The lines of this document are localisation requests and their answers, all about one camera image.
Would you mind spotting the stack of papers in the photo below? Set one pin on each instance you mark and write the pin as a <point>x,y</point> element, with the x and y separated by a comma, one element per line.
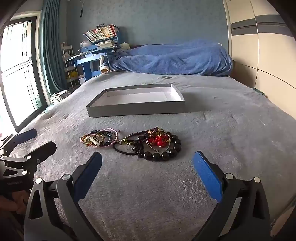
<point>105,44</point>

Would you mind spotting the window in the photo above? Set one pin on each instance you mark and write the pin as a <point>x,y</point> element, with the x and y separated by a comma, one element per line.
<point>16,69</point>

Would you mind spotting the teal curtain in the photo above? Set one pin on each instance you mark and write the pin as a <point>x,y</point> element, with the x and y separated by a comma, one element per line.
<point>53,46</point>

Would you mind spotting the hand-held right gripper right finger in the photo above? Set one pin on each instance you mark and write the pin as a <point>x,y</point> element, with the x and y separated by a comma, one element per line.
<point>208,176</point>

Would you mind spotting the beige wardrobe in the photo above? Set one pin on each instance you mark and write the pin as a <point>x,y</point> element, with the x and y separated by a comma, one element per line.
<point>259,46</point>

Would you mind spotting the blue blanket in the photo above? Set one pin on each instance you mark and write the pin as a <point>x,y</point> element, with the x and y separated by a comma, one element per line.
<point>173,58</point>

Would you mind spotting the yellow toy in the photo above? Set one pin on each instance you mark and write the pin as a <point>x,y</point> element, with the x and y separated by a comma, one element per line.
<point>74,74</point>

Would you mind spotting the small dark bead strand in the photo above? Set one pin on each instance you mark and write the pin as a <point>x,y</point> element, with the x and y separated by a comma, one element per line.
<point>136,134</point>

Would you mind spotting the white grey bag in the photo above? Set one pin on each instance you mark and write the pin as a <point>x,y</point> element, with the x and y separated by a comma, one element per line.
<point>59,96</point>

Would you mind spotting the blue desk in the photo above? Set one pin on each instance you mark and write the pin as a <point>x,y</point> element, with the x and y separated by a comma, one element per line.
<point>87,61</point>

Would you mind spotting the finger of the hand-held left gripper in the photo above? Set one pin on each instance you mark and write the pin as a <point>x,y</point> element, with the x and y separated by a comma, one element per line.
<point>26,135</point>
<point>44,150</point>

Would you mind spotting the white storage rack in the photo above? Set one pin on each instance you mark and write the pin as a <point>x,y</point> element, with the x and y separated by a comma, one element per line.
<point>69,67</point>

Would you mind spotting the row of books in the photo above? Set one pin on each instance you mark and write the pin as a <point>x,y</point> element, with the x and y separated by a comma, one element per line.
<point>101,32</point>

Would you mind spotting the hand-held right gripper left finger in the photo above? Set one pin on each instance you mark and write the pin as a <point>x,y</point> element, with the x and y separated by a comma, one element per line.
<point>89,176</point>

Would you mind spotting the person's left hand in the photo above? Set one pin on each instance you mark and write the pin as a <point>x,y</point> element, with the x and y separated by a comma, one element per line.
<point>16,201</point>

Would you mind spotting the white plush toy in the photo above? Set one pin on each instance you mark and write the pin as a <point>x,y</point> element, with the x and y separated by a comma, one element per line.
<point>124,46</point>

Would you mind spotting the grey bed cover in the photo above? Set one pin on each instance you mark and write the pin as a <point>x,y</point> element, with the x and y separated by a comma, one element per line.
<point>208,115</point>

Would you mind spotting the grey cardboard box tray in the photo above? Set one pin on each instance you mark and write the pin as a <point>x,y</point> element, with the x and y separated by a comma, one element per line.
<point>138,102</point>

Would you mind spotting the teal patterned cloth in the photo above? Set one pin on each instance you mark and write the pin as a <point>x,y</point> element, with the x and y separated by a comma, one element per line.
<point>259,91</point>

